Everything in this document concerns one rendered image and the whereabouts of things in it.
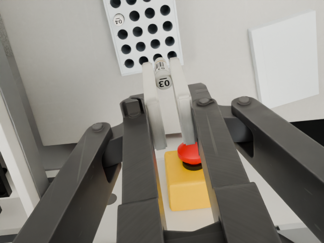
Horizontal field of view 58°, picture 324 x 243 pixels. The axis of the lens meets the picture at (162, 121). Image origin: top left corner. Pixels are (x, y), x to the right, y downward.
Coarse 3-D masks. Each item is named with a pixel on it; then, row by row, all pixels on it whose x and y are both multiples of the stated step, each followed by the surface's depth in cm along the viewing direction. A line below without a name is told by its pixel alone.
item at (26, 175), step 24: (0, 48) 31; (0, 72) 31; (0, 96) 31; (0, 120) 30; (24, 120) 35; (0, 144) 32; (24, 144) 35; (24, 168) 35; (24, 192) 35; (0, 216) 40; (24, 216) 39
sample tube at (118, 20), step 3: (117, 15) 34; (120, 15) 34; (114, 18) 34; (117, 18) 34; (120, 18) 34; (123, 18) 35; (114, 21) 34; (117, 21) 34; (120, 21) 34; (123, 21) 35; (117, 24) 35; (120, 24) 35
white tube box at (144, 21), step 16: (112, 0) 38; (128, 0) 38; (144, 0) 36; (160, 0) 35; (112, 16) 35; (128, 16) 36; (144, 16) 36; (160, 16) 36; (176, 16) 36; (112, 32) 36; (128, 32) 36; (144, 32) 37; (160, 32) 37; (176, 32) 37; (128, 48) 40; (144, 48) 38; (160, 48) 38; (176, 48) 38; (128, 64) 40
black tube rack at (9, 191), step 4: (0, 164) 37; (0, 168) 37; (4, 168) 40; (0, 172) 37; (4, 172) 40; (0, 176) 36; (4, 176) 37; (0, 180) 37; (4, 180) 37; (0, 184) 37; (4, 184) 37; (8, 184) 38; (0, 188) 37; (4, 188) 37; (8, 188) 38; (0, 192) 38; (4, 192) 38; (8, 192) 38; (0, 196) 38; (4, 196) 38; (8, 196) 38; (0, 208) 36; (0, 212) 36
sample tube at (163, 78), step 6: (156, 60) 24; (162, 60) 24; (156, 66) 23; (162, 66) 22; (156, 72) 22; (162, 72) 21; (168, 72) 21; (156, 78) 21; (162, 78) 21; (168, 78) 21; (156, 84) 21; (162, 84) 21; (168, 84) 21
